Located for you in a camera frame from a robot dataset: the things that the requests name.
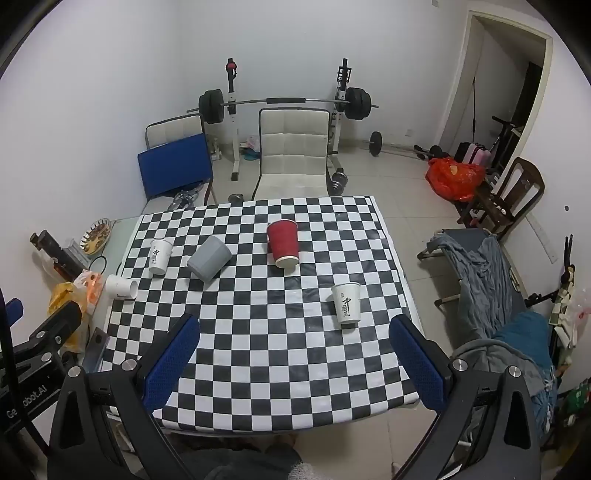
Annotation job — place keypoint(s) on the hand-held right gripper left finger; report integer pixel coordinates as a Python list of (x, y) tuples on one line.
[(173, 364)]

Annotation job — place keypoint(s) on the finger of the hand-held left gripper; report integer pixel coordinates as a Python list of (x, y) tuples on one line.
[(57, 325), (14, 309)]

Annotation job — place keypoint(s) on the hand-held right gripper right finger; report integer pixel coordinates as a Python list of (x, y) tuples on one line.
[(418, 364)]

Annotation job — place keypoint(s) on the plain white paper cup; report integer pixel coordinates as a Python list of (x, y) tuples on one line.
[(119, 285)]

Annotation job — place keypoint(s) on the white printed paper cup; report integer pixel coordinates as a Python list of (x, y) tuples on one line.
[(346, 304), (160, 256)]

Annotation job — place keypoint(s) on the grey plastic cup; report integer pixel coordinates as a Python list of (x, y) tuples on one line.
[(208, 259)]

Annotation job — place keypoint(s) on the red paper cup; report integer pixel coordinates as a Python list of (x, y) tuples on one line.
[(283, 242)]

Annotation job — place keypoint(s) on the orange plastic bag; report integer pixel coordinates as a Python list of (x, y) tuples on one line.
[(64, 295)]

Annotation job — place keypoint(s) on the brown box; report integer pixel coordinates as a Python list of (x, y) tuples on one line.
[(57, 256)]

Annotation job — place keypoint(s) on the folding cot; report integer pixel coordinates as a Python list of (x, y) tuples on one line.
[(461, 281)]

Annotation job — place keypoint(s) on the plate of snacks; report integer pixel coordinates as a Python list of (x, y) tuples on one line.
[(96, 236)]

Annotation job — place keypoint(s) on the black white checkered tablecloth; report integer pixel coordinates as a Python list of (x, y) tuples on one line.
[(277, 350)]

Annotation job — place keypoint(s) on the grey blanket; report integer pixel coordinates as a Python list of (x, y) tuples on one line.
[(485, 281)]

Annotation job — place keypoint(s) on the blue cloth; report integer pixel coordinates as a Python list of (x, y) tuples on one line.
[(531, 344)]

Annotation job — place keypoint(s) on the person's dark clothing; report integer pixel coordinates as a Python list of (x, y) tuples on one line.
[(244, 464)]

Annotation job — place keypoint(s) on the chrome chair base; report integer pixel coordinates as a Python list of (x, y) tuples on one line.
[(184, 198)]

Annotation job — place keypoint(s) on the red plastic bag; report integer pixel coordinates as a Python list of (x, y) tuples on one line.
[(455, 177)]

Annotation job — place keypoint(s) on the blue padded board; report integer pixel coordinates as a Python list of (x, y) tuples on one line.
[(175, 166)]

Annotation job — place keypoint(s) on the dark wooden chair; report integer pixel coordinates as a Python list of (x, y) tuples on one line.
[(519, 194)]

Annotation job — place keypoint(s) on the black dumbbell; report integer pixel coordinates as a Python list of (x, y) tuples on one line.
[(338, 181)]

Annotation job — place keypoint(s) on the pink suitcase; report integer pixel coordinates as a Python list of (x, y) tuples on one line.
[(473, 154)]

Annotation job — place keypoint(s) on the white barbell rack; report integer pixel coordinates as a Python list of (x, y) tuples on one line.
[(234, 147)]

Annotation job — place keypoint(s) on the white padded chair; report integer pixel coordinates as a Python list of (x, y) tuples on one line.
[(293, 152), (173, 129)]

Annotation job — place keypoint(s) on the small barbell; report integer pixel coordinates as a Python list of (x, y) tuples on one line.
[(376, 141)]

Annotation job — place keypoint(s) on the black scooter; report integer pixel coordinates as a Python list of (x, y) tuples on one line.
[(503, 138)]

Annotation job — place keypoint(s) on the long barbell with black plates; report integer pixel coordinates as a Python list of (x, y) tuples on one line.
[(210, 107)]

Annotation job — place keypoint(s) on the door frame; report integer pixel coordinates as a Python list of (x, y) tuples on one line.
[(466, 83)]

